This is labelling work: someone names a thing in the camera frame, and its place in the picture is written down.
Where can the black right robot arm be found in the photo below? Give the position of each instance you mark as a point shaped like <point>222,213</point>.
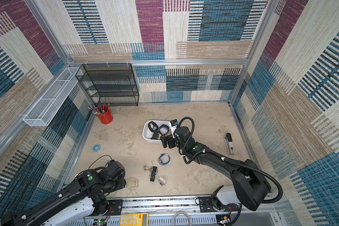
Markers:
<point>251,186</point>

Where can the yellow button control pad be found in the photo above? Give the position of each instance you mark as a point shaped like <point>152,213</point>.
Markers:
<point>136,219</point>

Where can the white wire mesh basket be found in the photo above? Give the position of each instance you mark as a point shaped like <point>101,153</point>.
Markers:
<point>44,110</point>

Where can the silver chain pocket watch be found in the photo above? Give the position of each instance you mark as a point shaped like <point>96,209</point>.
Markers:
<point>150,168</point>

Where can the translucent blue plastic watch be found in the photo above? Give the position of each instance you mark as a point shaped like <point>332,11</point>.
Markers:
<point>164,159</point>

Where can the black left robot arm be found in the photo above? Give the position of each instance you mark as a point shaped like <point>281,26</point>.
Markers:
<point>85,196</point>

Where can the black leather strap watch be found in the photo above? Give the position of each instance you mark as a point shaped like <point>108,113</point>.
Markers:
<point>153,173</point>

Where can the black chunky digital watch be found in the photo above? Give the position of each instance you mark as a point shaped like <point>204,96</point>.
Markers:
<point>152,126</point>

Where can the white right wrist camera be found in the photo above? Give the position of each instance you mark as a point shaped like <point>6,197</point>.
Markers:
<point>173,126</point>

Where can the black rugged sports watch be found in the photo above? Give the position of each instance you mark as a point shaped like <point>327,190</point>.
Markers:
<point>163,129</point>

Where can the grey black stapler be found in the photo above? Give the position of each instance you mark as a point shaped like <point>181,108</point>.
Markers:
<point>229,144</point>

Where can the small silver face watch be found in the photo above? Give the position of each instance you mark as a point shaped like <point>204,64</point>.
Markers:
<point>162,181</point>

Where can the red metal pen cup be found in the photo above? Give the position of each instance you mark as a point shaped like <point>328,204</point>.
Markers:
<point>106,117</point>

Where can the black wire mesh shelf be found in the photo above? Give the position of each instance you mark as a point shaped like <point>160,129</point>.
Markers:
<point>112,84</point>

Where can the pens in red cup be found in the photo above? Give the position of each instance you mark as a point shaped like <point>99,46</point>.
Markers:
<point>94,109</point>

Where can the black round digital watch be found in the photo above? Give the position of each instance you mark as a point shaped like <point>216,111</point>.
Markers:
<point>156,135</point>

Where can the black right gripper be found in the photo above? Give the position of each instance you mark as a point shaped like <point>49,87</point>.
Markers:
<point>168,140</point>

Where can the white plastic storage box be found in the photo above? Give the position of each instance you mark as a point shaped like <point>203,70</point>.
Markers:
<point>147,134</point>

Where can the blue tape roll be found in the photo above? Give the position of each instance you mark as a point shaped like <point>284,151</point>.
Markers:
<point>96,148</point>

